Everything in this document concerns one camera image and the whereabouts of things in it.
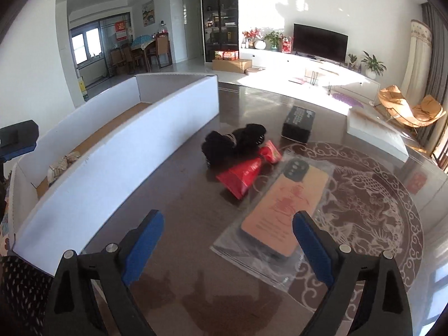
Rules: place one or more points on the large leafy potted plant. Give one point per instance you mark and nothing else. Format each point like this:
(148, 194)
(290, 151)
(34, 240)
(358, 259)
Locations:
(372, 63)

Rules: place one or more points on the black glass display cabinet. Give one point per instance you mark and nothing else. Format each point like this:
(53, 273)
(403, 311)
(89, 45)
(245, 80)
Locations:
(219, 14)

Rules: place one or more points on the red foil packet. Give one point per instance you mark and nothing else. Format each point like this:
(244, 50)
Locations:
(241, 176)

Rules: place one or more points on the small black box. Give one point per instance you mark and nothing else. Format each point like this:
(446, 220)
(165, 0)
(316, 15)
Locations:
(299, 124)

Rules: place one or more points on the bushy green potted plant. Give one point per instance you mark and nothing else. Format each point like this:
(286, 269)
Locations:
(273, 38)

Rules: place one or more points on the black fluffy scrunchie with tie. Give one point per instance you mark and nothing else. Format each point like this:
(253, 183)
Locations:
(224, 150)

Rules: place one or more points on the window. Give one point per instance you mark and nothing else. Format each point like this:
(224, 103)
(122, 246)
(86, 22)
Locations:
(85, 45)

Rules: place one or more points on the red gift bag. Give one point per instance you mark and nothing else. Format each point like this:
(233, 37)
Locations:
(287, 45)

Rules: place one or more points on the small potted plant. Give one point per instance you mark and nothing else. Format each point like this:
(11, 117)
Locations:
(352, 59)

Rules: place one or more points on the white television cabinet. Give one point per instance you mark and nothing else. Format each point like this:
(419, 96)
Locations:
(280, 63)

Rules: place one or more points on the red gift box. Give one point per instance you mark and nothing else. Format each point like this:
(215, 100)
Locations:
(226, 55)

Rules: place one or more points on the grey curtain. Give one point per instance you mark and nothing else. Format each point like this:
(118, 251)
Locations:
(437, 77)

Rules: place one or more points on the red flower bouquet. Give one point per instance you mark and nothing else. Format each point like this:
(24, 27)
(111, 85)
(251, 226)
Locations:
(252, 34)

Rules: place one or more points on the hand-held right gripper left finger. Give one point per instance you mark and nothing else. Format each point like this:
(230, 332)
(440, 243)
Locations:
(143, 245)

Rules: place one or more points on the dining table with cloth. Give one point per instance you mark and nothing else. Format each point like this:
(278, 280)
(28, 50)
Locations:
(141, 43)

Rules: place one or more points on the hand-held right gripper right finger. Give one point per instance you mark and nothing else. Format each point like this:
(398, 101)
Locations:
(313, 248)

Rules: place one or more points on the person's dark patterned clothing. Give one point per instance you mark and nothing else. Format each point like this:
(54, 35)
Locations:
(24, 294)

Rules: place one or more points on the framed wall painting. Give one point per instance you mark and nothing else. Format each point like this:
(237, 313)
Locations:
(148, 13)

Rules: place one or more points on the brown cardboard box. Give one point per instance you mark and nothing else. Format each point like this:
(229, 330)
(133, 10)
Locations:
(231, 65)

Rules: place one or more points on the small red candy packet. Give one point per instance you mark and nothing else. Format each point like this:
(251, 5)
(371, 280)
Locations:
(271, 152)

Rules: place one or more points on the covered standing air conditioner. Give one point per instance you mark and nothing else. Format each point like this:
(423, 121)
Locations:
(418, 59)

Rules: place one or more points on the pink phone case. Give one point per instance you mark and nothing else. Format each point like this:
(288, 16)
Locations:
(280, 210)

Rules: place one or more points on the purple floor mat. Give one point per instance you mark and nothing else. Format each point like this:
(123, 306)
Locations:
(346, 99)

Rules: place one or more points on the round white vase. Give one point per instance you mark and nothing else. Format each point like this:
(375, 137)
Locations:
(259, 44)

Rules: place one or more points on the black television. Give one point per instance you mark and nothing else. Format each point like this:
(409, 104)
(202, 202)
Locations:
(320, 43)

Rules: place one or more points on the orange lounge chair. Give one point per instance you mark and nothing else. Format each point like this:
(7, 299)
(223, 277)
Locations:
(409, 110)

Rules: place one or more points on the flat white box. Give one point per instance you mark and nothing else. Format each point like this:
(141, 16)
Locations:
(374, 129)

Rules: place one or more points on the white cardboard box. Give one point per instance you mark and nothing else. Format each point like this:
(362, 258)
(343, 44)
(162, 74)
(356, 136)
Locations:
(122, 168)

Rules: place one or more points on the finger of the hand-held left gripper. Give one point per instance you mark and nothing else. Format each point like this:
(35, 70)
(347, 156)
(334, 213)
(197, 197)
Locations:
(17, 138)

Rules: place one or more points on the rhinestone bow claw clip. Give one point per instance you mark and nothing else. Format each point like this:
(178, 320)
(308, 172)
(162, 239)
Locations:
(63, 164)

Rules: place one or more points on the red door poster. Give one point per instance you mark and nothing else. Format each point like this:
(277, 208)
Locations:
(121, 30)

